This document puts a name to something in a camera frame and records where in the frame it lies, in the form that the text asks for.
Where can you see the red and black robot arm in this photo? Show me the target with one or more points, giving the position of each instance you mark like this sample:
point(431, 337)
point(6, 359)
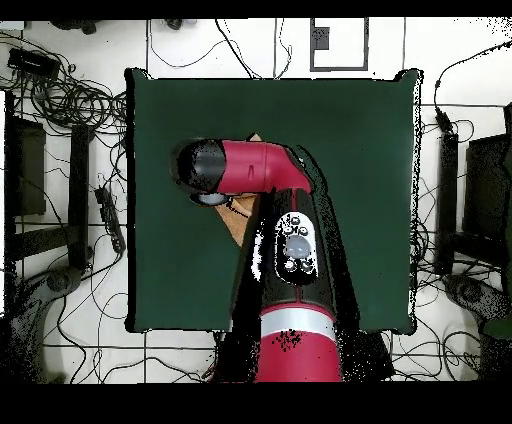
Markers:
point(248, 168)

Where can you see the dark green table cloth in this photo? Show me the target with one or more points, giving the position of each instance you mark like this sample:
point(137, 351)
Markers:
point(360, 140)

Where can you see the black box device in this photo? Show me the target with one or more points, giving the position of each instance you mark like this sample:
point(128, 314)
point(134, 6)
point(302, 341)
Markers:
point(34, 62)

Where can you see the black power strip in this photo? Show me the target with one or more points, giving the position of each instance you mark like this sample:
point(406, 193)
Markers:
point(110, 220)

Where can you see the orange terry towel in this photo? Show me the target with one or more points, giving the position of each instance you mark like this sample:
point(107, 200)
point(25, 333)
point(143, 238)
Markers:
point(236, 222)

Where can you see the dark flat panel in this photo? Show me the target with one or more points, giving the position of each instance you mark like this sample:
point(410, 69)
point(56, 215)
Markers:
point(26, 168)
point(488, 188)

